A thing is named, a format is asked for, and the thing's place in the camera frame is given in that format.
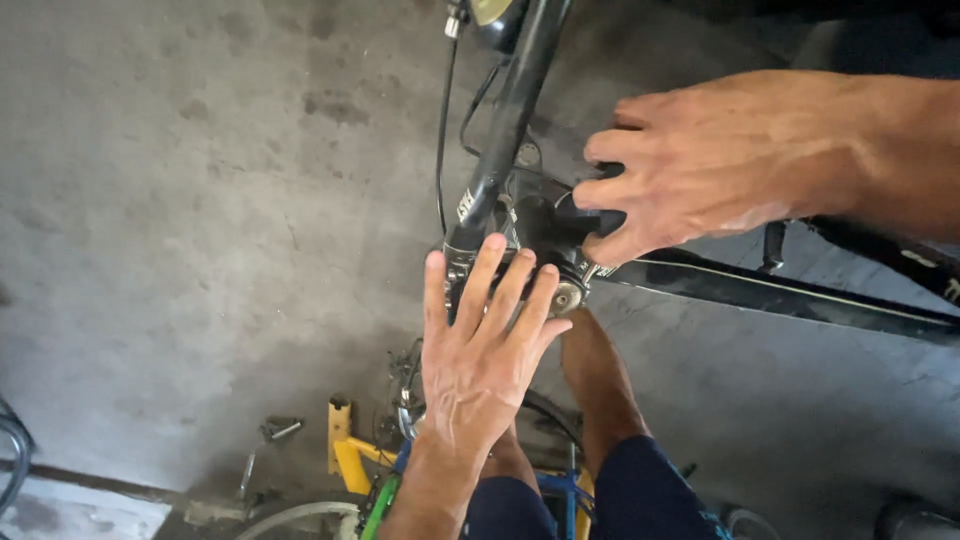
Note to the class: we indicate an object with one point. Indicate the person's left hand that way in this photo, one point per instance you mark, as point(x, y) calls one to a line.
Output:
point(472, 375)

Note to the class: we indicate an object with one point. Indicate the person's right hand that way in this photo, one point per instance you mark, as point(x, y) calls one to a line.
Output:
point(735, 150)

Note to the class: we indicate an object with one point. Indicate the silver bicycle gear mechanism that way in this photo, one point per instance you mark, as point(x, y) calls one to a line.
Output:
point(409, 397)

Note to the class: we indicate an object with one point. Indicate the black bicycle tyre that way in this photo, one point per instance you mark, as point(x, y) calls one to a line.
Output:
point(551, 409)

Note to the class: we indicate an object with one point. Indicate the person's bare left leg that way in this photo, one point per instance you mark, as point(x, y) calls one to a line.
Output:
point(510, 461)

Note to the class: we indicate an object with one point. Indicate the person's bare leg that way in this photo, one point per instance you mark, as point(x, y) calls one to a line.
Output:
point(600, 382)
point(510, 461)

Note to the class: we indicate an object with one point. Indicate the person's bare right leg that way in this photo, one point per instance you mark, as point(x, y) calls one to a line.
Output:
point(600, 382)

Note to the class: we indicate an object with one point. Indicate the silver crank with pedal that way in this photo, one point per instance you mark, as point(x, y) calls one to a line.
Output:
point(279, 430)

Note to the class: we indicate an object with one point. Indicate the person's dark blue shorts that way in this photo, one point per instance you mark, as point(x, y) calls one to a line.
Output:
point(652, 495)

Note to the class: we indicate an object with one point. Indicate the white bicycle tyre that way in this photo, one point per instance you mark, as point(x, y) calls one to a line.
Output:
point(300, 511)

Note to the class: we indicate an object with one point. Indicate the small grey wheel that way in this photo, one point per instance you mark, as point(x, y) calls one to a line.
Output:
point(750, 523)

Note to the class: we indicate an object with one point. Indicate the dark rounded object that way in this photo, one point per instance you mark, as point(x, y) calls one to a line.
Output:
point(919, 523)

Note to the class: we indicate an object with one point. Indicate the black frame-mounted stub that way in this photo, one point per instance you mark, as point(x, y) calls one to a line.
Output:
point(772, 244)

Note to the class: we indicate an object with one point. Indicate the silver bottom bracket cup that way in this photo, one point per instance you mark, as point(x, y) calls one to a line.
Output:
point(570, 295)

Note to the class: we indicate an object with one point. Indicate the blue bicycle frame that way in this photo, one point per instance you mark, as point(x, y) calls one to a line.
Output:
point(562, 487)

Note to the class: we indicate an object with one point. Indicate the yellow bicycle frame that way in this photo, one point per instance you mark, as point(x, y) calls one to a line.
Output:
point(341, 442)

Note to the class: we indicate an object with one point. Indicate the green bicycle frame tube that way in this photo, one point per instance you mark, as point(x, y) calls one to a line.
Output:
point(381, 506)

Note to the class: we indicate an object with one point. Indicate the black bicycle frame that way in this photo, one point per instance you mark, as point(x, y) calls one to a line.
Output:
point(517, 90)

